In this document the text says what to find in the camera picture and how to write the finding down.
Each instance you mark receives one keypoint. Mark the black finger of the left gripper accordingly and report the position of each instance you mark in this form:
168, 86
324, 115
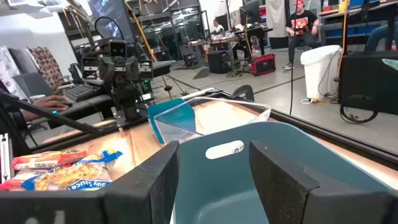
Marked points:
90, 68
145, 70

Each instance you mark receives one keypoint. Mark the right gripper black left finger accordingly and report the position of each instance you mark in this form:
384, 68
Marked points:
133, 193

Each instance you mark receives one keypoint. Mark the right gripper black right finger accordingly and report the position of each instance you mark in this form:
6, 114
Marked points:
289, 193

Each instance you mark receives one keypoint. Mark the blue soy sauce noodle pack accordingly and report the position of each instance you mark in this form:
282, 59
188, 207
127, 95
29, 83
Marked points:
65, 177
105, 157

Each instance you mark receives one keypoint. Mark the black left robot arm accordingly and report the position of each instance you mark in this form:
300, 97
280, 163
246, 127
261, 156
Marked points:
126, 99

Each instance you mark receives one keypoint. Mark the person's forearm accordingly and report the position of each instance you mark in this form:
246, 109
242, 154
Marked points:
29, 115

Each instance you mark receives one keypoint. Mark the black keyboard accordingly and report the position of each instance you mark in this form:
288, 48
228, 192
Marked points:
81, 92

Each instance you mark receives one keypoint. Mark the yellow pole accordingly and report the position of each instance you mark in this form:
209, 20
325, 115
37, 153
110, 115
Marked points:
146, 43

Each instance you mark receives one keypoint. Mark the teal plastic lid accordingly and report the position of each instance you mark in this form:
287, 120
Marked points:
164, 109

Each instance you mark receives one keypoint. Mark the patterned brown chair cloth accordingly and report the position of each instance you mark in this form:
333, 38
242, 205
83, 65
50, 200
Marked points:
46, 67

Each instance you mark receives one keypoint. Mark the person's hand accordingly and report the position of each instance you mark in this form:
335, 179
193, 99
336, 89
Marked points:
51, 102

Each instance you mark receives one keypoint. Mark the large dark monitor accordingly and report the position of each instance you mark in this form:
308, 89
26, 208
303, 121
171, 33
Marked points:
112, 15

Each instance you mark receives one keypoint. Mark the large teal plastic bin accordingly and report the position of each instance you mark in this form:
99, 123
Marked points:
217, 183

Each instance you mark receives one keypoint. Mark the person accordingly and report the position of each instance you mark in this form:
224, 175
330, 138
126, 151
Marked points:
301, 28
218, 26

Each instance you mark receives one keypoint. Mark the clear plastic container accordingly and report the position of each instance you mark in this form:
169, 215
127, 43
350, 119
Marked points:
224, 116

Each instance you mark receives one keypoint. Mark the red and black case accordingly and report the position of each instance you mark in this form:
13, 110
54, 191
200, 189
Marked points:
263, 64

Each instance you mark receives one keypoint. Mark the white trash can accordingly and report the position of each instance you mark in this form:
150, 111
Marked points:
320, 71

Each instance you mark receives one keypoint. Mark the black cabinet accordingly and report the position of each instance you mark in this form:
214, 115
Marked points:
367, 81

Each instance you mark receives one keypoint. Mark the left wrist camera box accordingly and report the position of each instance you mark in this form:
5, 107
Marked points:
117, 48

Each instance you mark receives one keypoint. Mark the black frame clamp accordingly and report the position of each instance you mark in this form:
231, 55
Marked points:
244, 92

